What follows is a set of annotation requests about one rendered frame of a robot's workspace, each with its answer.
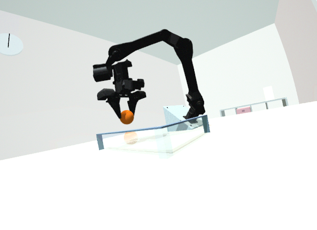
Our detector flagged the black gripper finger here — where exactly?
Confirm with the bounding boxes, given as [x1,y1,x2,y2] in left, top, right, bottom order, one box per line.
[106,97,121,119]
[127,98,141,115]

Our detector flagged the orange ball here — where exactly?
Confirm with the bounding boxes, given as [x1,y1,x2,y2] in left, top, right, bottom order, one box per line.
[120,110,134,125]

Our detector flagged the clear low corner walls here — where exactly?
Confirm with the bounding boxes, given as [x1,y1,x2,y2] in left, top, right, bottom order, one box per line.
[97,116,210,159]

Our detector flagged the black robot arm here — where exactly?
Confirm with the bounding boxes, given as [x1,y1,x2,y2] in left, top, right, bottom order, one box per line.
[93,29,206,119]

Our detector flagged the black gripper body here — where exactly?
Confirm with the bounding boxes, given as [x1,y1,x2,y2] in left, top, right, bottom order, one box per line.
[97,75,146,101]

